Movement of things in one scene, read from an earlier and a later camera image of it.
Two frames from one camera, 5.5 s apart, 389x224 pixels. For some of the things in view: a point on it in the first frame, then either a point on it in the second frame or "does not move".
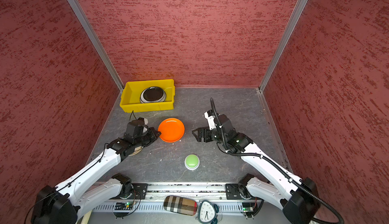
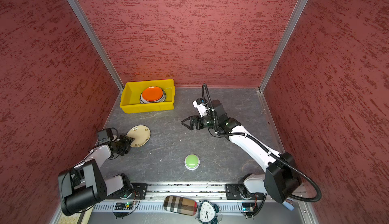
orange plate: [171, 129] -> [152, 94]
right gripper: [200, 130] -> [194, 119]
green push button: [192, 161] does not move
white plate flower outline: [143, 100] does not move
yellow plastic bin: [131, 92] does not move
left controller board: [123, 206] does not move
